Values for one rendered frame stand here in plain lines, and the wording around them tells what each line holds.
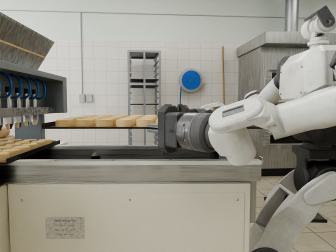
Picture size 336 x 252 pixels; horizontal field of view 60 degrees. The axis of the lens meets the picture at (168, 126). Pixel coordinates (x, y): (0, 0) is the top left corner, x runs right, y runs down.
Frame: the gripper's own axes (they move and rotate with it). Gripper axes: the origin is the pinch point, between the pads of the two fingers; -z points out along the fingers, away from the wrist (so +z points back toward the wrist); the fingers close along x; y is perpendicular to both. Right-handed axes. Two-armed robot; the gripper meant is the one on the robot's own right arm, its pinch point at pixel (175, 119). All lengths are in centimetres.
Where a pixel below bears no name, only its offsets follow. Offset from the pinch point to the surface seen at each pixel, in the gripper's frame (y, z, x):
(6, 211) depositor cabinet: -7, -61, -24
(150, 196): 21.0, -32.0, -19.5
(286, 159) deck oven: -91, 331, -75
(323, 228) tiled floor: 6, 178, -99
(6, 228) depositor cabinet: -7, -61, -28
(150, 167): 20.2, -31.3, -11.5
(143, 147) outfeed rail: -3.4, -14.0, -10.4
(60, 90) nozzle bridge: -43, -28, 12
